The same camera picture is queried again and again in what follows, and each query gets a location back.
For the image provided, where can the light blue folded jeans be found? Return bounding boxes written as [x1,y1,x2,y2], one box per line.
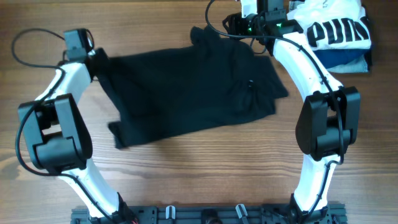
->
[289,0,370,74]

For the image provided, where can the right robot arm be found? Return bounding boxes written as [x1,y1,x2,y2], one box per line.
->
[223,1,361,223]

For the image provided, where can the dark blue folded garment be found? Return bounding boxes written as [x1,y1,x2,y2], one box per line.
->
[314,49,367,68]

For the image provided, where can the white Puma t-shirt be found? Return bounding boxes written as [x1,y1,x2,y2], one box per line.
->
[287,0,372,51]

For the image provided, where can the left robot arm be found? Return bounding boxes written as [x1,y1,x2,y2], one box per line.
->
[15,29,137,223]

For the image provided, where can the black t-shirt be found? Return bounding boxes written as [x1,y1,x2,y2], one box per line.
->
[93,27,288,149]

